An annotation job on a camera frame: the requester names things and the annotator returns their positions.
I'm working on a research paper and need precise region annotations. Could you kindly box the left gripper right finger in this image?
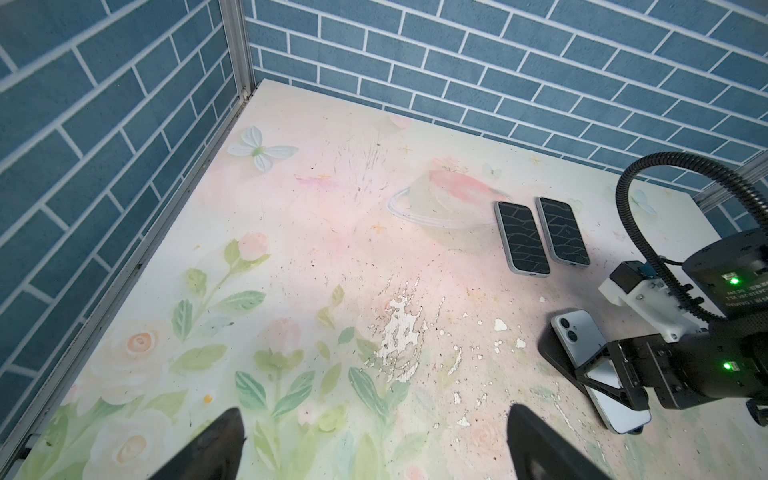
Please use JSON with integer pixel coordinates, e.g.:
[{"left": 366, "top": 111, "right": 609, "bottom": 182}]
[{"left": 507, "top": 404, "right": 610, "bottom": 480}]

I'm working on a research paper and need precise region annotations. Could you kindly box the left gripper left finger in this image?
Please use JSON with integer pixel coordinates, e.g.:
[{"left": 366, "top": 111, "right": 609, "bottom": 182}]
[{"left": 150, "top": 407, "right": 246, "bottom": 480}]

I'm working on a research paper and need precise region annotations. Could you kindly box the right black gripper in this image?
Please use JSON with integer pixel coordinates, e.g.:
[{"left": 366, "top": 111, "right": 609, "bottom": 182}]
[{"left": 575, "top": 333, "right": 750, "bottom": 411}]

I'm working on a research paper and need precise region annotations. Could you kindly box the white phone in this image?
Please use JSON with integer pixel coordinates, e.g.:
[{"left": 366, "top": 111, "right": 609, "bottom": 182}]
[{"left": 550, "top": 308, "right": 653, "bottom": 436}]

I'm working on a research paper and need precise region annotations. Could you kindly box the blue phone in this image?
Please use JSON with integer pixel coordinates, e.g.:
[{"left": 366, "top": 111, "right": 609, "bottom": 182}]
[{"left": 536, "top": 197, "right": 591, "bottom": 268}]

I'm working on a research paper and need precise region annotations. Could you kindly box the black phone screen up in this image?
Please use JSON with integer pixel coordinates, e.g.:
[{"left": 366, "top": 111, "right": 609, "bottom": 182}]
[{"left": 494, "top": 201, "right": 551, "bottom": 278}]

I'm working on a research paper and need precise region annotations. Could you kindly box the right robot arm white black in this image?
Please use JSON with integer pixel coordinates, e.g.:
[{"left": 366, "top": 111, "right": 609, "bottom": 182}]
[{"left": 573, "top": 229, "right": 767, "bottom": 426}]

